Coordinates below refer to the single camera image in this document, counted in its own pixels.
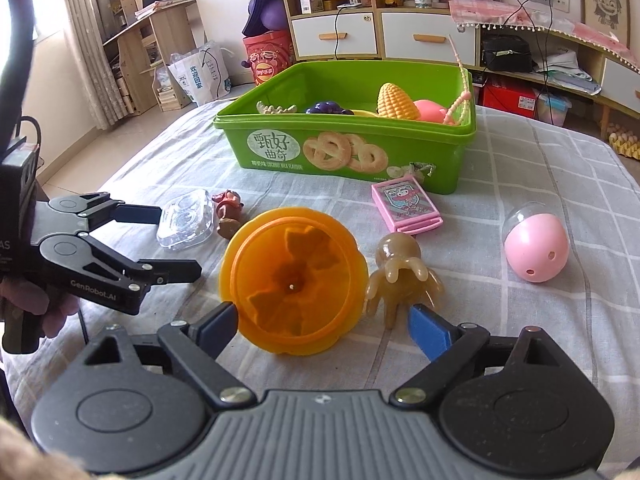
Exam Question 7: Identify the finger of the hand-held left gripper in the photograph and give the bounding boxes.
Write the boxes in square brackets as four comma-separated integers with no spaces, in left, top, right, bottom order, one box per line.
[32,191,174,247]
[37,232,203,316]

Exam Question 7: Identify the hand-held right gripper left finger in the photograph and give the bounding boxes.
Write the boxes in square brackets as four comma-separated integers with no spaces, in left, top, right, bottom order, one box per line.
[82,301,256,409]

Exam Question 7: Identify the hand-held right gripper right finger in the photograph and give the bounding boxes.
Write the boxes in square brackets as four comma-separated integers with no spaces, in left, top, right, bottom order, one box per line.
[390,304,568,408]

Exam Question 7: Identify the clear plastic case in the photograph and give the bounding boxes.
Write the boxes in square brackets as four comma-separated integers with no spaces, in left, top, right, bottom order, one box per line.
[156,190,213,250]

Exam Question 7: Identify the orange pumpkin-shaped basket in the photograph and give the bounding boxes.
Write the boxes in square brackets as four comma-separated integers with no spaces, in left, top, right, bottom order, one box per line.
[220,206,369,355]

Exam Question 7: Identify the large brown octopus toy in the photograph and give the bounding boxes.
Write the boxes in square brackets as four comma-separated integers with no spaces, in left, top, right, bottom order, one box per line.
[364,232,445,328]

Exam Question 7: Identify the small brown figurine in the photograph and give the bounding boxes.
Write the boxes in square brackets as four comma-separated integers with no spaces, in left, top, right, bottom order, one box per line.
[212,190,245,240]

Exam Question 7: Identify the pink card box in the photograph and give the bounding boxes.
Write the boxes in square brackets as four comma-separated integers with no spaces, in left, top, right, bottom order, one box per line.
[371,177,445,233]

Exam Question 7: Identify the pink egg capsule toy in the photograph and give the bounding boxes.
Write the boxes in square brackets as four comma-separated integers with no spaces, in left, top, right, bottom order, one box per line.
[502,201,571,283]

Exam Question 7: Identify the green plastic box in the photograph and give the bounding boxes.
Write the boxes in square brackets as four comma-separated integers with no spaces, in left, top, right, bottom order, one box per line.
[212,59,477,196]

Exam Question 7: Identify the beige starfish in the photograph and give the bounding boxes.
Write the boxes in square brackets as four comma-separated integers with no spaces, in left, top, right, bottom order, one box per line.
[256,101,299,116]

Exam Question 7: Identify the purple toy grape bunch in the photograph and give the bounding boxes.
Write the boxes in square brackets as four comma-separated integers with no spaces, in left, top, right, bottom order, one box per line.
[306,101,353,116]

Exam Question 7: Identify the pink pig toy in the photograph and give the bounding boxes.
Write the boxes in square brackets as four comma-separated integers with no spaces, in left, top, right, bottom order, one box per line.
[414,99,448,123]

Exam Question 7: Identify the pink bead string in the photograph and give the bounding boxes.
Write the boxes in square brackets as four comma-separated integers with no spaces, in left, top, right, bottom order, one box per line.
[441,35,475,126]

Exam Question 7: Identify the yellow toy corn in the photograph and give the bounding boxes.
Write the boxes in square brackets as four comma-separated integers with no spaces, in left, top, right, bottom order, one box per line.
[376,83,422,121]

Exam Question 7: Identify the person's left hand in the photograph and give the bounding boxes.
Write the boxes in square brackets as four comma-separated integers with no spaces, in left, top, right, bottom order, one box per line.
[0,277,86,341]

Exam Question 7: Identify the grey checked bed sheet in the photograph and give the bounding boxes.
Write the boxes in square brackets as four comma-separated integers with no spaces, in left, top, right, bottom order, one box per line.
[0,97,640,411]

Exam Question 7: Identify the stack of books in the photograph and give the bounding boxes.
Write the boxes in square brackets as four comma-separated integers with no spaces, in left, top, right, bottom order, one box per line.
[157,67,191,111]

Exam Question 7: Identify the white shopping bag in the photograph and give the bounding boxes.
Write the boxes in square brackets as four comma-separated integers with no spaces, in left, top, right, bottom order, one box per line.
[167,40,232,107]

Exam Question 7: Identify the beige curtain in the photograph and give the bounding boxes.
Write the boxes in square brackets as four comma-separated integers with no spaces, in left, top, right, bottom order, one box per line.
[57,0,126,131]

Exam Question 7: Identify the wooden desk shelf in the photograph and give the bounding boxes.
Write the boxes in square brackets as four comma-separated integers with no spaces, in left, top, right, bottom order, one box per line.
[102,0,208,116]

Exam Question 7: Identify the beige fleece sleeve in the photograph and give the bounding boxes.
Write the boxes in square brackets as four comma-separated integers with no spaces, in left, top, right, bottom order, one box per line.
[0,412,61,480]

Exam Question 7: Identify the red printed bucket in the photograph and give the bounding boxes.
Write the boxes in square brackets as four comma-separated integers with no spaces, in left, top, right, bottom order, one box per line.
[242,30,296,88]

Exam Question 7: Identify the red box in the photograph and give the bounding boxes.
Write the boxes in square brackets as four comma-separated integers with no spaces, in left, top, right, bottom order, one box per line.
[482,82,541,121]

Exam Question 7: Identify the clear storage box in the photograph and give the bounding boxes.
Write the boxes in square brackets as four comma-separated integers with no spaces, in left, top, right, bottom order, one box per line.
[535,92,571,126]

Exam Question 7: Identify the yellow egg tray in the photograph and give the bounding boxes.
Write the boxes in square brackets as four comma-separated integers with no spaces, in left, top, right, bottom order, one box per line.
[607,122,640,158]

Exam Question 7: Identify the black bag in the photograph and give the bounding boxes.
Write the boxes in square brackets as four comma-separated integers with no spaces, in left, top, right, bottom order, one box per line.
[481,35,535,73]

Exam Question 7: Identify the folded papers and cloths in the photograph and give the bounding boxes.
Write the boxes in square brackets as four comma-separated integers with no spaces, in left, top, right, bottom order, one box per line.
[535,47,601,93]

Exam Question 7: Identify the wooden cabinet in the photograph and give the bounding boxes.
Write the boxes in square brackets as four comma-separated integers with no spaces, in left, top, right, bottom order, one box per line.
[274,0,640,131]

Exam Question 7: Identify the pink tasselled cloth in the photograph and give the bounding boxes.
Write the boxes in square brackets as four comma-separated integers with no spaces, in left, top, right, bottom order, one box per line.
[448,0,640,68]

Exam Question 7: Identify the framed cartoon girl picture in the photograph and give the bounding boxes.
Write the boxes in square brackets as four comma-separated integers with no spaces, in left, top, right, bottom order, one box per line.
[577,0,632,51]

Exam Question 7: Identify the thick black cable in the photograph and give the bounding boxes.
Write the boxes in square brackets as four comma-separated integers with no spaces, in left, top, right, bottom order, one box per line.
[0,0,36,126]

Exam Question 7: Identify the white drawer wooden handle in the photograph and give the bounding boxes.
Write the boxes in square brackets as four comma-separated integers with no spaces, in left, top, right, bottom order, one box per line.
[600,57,640,106]
[381,10,477,66]
[290,17,378,59]

